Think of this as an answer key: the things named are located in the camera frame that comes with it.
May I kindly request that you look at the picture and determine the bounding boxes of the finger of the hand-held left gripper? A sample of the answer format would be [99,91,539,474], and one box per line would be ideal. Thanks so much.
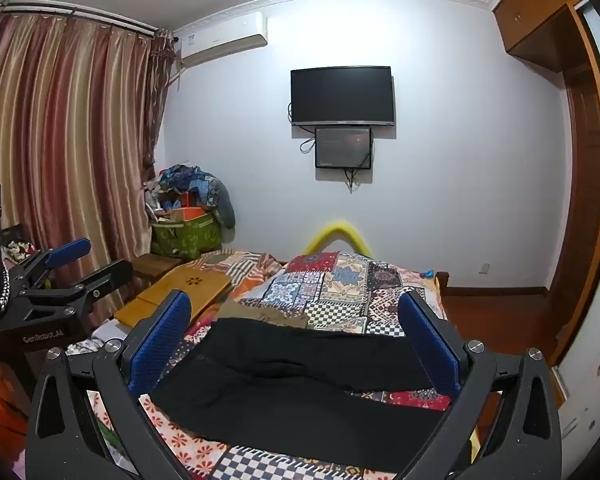
[24,258,134,322]
[9,238,92,292]

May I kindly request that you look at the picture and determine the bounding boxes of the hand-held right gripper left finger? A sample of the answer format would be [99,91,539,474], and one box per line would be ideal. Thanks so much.
[25,290,193,480]

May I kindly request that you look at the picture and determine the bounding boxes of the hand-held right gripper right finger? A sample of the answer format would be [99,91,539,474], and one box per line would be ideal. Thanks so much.
[397,290,563,480]

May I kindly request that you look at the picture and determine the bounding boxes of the black pants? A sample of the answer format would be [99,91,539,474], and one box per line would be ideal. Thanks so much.
[150,317,443,473]

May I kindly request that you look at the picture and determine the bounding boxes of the khaki pants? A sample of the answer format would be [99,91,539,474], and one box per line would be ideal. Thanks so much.
[257,307,311,330]

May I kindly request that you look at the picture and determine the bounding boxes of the wooden stool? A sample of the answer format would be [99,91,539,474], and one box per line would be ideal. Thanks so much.
[130,252,181,286]

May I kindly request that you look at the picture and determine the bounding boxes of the yellow wooden folding table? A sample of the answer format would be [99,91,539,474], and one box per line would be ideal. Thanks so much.
[114,262,231,328]

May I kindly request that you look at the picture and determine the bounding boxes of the orange cloth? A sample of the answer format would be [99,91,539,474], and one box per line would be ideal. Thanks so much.
[0,360,28,461]

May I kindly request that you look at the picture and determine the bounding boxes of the green storage box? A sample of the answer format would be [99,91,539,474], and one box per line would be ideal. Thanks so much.
[151,210,224,261]

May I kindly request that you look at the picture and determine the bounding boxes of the striped curtain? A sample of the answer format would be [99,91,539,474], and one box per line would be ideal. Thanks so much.
[0,10,176,321]

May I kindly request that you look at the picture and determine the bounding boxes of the patchwork bedspread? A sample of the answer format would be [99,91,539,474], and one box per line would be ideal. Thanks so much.
[92,251,481,480]

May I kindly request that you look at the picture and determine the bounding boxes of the orange striped bed sheet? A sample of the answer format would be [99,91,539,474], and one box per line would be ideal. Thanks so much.
[190,249,283,306]

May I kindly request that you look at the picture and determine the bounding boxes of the pile of clothes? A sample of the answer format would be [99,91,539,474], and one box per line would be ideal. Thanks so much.
[142,162,237,231]

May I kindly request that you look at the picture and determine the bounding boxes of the yellow foam tube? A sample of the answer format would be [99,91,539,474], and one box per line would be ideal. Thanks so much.
[304,220,373,257]

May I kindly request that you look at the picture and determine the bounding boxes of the white wheeled cabinet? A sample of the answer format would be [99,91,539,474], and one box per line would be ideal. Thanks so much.
[557,335,600,461]

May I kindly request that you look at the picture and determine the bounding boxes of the wooden door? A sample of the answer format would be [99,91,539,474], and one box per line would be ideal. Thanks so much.
[550,67,600,366]

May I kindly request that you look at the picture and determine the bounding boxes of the white air conditioner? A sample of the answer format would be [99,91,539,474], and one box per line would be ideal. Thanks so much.
[174,11,270,67]

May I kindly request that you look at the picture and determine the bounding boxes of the wooden overhead cabinet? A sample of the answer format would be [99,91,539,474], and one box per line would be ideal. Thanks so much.
[491,0,588,73]

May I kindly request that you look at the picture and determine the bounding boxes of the wooden bed frame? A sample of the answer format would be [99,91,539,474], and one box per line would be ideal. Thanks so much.
[434,271,452,306]

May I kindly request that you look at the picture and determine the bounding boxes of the black monitor cable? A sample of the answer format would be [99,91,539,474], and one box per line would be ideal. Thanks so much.
[344,140,376,193]

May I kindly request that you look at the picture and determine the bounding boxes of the small black wall monitor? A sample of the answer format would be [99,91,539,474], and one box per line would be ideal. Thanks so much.
[314,126,372,169]

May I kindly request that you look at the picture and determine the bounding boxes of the curtain rail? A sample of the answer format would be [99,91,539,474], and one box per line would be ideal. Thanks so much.
[0,0,161,36]

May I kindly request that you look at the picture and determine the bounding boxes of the black wall television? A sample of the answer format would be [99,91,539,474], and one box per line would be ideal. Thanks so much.
[290,65,397,127]

